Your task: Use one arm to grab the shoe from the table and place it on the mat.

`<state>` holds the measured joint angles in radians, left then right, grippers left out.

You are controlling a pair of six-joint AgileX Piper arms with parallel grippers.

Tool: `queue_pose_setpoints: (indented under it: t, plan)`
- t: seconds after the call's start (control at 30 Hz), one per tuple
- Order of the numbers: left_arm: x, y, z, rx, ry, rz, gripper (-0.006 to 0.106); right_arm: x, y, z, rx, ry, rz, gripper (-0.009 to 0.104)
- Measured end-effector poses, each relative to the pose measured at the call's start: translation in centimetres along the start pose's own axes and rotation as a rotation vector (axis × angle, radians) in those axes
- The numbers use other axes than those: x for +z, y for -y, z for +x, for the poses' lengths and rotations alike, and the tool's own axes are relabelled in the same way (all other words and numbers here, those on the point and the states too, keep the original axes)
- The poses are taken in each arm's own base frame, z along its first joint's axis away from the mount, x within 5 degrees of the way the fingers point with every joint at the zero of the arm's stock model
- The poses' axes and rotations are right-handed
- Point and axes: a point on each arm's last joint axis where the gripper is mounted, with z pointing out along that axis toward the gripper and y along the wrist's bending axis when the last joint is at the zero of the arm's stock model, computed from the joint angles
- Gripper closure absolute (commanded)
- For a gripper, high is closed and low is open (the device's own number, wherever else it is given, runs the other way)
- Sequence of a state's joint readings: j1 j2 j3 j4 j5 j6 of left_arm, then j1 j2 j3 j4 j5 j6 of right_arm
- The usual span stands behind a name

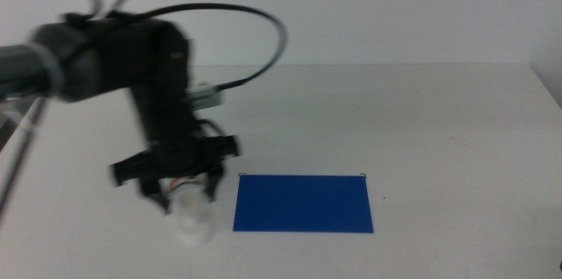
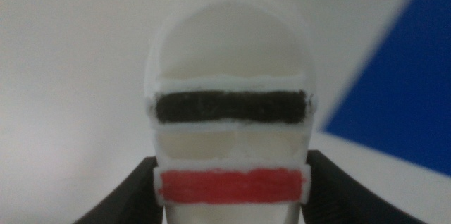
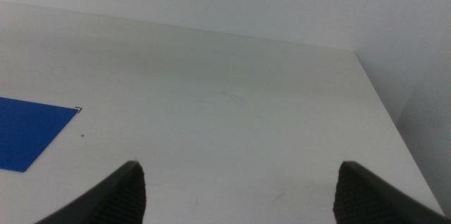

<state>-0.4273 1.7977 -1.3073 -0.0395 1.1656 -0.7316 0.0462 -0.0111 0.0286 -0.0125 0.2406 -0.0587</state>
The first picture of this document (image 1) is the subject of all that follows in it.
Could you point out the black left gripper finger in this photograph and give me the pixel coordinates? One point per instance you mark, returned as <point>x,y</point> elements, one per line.
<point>157,195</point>
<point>214,184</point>

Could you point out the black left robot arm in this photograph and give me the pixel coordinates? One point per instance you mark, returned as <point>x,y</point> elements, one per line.
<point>118,55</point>

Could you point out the blue rectangular mat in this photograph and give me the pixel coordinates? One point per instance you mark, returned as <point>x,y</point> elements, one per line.
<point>303,204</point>

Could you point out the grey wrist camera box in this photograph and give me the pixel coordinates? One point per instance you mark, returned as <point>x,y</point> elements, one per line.
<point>205,97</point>

